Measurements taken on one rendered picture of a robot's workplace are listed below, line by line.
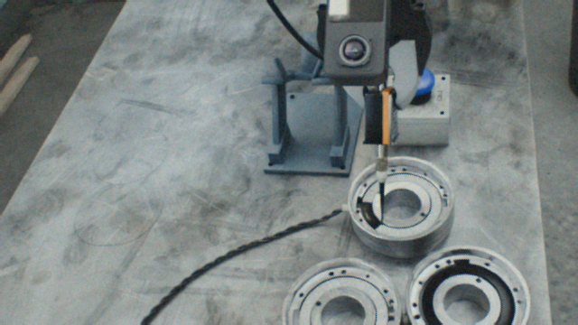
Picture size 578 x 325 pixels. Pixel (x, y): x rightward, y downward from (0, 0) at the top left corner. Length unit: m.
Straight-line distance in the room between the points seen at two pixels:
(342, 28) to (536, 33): 1.75
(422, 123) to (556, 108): 1.25
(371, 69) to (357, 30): 0.03
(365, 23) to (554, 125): 1.46
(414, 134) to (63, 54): 1.96
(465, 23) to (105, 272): 0.55
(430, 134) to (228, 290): 0.27
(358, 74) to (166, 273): 0.33
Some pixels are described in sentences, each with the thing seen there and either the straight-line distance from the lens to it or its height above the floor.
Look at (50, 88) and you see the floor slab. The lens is 2.45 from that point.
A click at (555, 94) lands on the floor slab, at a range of 2.01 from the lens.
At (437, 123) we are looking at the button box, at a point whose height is 0.84.
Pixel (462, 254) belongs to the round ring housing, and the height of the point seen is 0.83.
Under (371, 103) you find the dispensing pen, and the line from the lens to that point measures 0.60.
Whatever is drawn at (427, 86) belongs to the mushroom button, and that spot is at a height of 0.87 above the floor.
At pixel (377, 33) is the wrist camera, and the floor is 1.06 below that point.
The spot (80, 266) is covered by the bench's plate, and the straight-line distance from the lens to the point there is 0.76.
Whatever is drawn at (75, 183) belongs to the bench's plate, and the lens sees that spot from 0.85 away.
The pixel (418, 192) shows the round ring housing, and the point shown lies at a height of 0.83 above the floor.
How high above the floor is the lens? 1.36
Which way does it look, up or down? 46 degrees down
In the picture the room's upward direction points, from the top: 12 degrees counter-clockwise
